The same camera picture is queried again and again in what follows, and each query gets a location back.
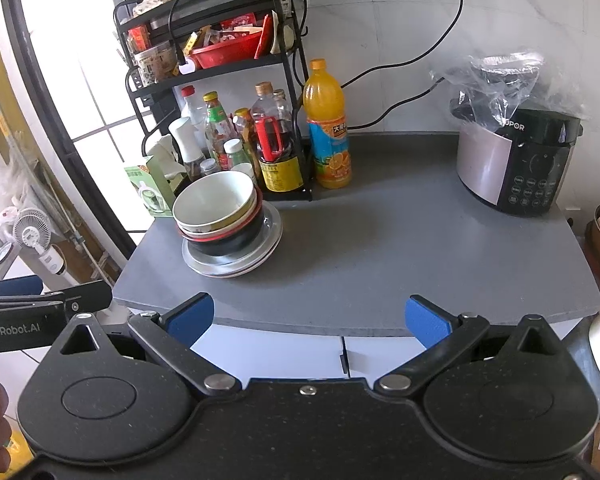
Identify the white standing fan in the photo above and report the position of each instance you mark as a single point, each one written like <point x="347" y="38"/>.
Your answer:
<point x="30" y="230"/>

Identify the glass jar with silver lid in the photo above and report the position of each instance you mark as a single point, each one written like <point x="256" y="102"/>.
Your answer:
<point x="208" y="166"/>

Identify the plain white bowl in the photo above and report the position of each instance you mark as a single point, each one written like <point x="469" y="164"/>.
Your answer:
<point x="256" y="210"/>

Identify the white plug adapter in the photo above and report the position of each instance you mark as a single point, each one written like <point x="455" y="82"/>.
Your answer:
<point x="186" y="65"/>

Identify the oil dispenser with white cap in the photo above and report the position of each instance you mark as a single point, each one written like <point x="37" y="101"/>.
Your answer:
<point x="184" y="140"/>

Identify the clear plastic bag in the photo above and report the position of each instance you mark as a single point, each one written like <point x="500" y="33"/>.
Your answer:
<point x="500" y="80"/>

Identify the white pill bottle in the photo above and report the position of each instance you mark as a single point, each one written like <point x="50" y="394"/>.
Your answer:
<point x="247" y="172"/>

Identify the yellow-capped squeeze bottle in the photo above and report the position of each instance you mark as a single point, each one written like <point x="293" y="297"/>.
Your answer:
<point x="242" y="125"/>

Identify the black metal rack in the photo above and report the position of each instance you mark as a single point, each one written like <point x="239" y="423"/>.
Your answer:
<point x="145" y="92"/>

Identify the red plastic basket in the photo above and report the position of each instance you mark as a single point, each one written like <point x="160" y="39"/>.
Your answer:
<point x="225" y="52"/>

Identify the clear snack jar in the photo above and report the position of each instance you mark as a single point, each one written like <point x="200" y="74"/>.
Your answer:
<point x="155" y="62"/>

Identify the black window frame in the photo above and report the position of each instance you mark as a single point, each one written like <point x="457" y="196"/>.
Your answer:
<point x="57" y="130"/>

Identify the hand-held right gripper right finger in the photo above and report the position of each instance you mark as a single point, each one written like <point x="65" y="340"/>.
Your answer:
<point x="427" y="322"/>

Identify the clear bottle with red cap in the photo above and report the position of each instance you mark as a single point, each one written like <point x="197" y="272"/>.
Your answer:
<point x="191" y="105"/>

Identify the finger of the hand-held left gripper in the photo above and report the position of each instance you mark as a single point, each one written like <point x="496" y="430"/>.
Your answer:
<point x="15" y="285"/>
<point x="87" y="297"/>

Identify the orange juice bottle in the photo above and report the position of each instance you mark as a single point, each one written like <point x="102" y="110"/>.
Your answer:
<point x="330" y="130"/>

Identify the white plate with blue print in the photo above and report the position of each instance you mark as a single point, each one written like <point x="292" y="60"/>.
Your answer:
<point x="272" y="230"/>

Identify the green box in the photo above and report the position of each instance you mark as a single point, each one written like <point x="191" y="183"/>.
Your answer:
<point x="145" y="190"/>

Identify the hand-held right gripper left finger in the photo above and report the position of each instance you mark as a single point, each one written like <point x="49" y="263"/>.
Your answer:
<point x="190" y="320"/>

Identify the yellow object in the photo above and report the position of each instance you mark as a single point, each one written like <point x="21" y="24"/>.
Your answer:
<point x="17" y="455"/>

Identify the red orange box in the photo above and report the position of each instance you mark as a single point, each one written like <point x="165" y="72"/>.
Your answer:
<point x="139" y="37"/>

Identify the red and black bowl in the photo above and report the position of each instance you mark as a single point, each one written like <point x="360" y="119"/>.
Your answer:
<point x="240" y="242"/>

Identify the small white plate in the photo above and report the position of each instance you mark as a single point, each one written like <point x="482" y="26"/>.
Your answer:
<point x="225" y="260"/>

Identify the small jar with white lid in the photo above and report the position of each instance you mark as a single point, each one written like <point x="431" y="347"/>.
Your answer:
<point x="234" y="152"/>

